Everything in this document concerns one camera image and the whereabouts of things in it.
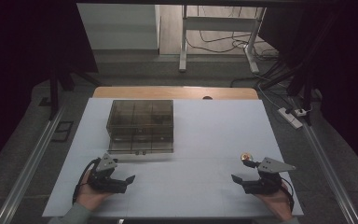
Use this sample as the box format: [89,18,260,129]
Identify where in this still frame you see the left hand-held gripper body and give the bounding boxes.
[88,152,129,194]

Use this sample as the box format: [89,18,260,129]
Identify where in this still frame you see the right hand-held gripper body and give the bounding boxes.
[242,157,296,195]

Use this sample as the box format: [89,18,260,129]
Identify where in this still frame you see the smoky clear compartment storage box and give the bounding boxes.
[105,99,174,156]

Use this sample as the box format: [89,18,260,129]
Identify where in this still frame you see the person's left hand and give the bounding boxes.
[76,173,115,213]

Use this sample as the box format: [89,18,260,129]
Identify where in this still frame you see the person's right hand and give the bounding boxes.
[255,182,294,222]

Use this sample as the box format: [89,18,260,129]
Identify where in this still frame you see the white table cover sheet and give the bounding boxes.
[42,97,305,218]

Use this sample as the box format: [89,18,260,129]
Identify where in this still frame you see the white power strip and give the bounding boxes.
[277,106,304,131]

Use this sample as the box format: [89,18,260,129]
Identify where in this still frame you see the white plug adapter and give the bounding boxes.
[294,107,310,118]

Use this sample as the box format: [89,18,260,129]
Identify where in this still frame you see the wooden table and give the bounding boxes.
[92,86,259,101]

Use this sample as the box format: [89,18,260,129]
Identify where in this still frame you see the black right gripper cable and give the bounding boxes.
[280,176,296,213]

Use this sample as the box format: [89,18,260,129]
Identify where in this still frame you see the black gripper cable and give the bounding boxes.
[72,157,102,205]
[280,176,296,213]

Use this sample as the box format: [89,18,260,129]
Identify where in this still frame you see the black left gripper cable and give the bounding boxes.
[72,157,102,205]

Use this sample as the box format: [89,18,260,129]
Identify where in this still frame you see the aluminium floor rail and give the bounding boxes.
[0,104,67,224]
[288,96,358,224]

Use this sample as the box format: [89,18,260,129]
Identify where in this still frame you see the black floor frame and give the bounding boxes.
[51,119,75,144]

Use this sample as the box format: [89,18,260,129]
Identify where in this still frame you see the black floor cables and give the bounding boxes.
[185,6,281,62]

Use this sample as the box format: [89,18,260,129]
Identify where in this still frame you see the white metal desk frame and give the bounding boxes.
[178,4,268,75]

